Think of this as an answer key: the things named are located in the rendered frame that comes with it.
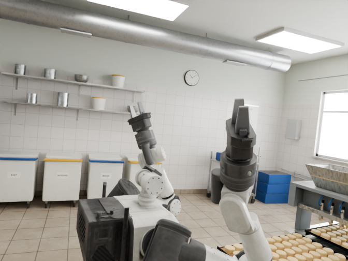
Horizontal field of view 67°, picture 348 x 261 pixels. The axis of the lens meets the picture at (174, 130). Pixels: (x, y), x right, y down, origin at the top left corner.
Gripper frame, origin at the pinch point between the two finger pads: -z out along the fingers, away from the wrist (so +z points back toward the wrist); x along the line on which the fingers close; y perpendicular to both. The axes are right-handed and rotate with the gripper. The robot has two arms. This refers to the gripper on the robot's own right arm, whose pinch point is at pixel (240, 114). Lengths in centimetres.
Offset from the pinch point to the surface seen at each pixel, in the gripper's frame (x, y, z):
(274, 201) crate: 373, 152, 342
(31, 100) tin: 325, -260, 94
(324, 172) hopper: 83, 70, 74
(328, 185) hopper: 81, 73, 83
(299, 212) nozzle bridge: 89, 62, 111
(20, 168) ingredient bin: 250, -257, 170
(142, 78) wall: 428, -101, 92
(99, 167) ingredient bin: 287, -159, 196
